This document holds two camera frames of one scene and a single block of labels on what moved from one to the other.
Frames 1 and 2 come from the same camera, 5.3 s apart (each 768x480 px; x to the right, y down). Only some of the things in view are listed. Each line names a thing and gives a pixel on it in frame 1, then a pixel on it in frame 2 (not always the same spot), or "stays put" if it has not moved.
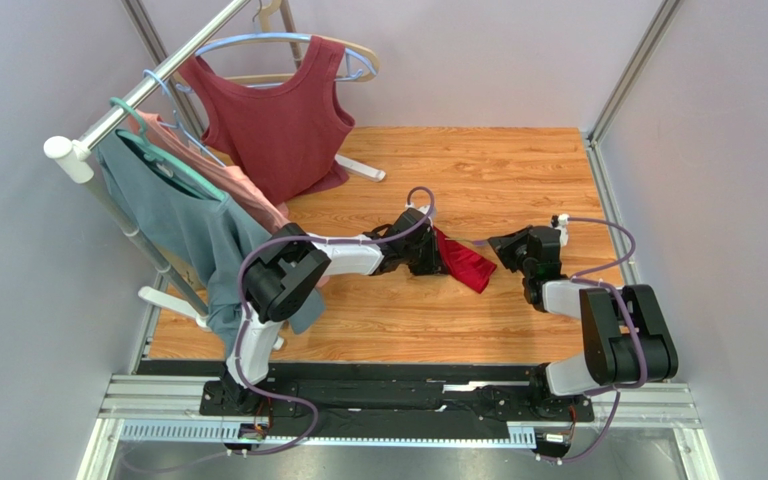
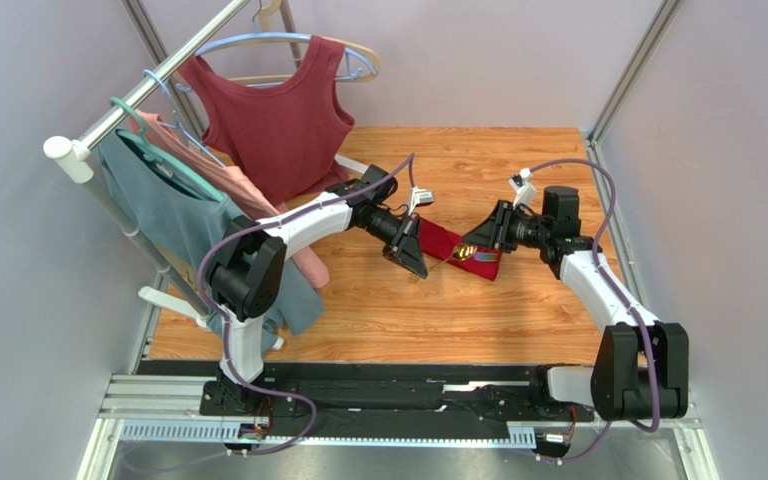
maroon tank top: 289,138 stays put
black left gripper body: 422,260 → 396,234
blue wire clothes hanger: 178,125 stays put
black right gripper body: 510,246 → 502,227
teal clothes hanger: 151,152 stays put
